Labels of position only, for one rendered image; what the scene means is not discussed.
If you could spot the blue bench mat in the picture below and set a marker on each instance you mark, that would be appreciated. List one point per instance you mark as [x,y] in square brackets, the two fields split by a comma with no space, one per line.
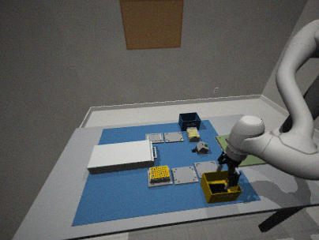
[125,194]

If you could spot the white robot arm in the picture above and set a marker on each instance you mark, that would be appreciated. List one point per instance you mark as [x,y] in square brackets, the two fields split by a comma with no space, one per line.
[294,151]

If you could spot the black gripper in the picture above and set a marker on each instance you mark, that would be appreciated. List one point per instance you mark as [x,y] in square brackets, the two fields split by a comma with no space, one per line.
[232,168]

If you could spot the yellow bin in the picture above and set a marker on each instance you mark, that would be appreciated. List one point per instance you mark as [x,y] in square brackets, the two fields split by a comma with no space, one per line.
[218,177]

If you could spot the black assay plate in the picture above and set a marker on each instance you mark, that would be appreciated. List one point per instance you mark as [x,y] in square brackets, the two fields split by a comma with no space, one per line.
[217,188]

